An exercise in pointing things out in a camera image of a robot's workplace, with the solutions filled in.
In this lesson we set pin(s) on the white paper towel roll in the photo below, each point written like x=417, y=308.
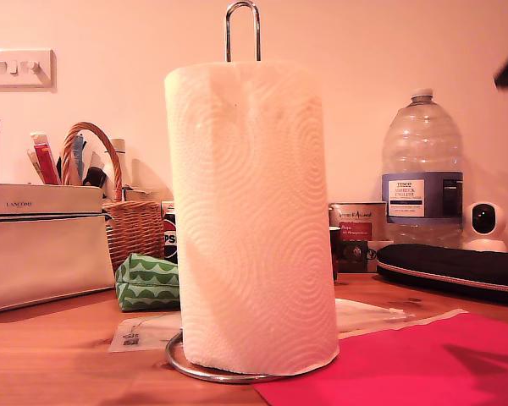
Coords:
x=254, y=211

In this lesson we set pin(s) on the large clear water bottle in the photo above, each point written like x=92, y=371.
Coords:
x=423, y=139

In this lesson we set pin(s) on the black zip case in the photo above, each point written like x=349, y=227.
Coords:
x=448, y=266

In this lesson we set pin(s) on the tin with red label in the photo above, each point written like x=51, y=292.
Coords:
x=360, y=215

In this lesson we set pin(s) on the red floral mug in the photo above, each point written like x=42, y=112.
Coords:
x=333, y=254

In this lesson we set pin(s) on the pink paper sheet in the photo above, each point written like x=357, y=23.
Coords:
x=406, y=372

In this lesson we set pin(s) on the gingerbread print tissue box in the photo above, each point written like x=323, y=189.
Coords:
x=167, y=207

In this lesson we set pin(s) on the black cola can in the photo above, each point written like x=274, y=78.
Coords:
x=169, y=241

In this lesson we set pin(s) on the white cardboard carton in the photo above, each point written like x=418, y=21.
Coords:
x=143, y=194

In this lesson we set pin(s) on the white bottle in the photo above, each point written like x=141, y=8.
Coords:
x=118, y=148

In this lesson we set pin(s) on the green wave pattern pouch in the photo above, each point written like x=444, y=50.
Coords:
x=148, y=283

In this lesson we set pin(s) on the clear printed plastic bag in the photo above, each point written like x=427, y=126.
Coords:
x=144, y=334

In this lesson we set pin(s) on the red flat package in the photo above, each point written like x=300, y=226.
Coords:
x=46, y=165

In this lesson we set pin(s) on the cream zip pouch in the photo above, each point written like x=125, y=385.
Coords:
x=46, y=254

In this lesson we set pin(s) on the small white round camera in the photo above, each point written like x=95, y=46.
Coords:
x=484, y=217

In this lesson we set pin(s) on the white wall light switch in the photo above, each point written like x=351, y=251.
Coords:
x=22, y=76

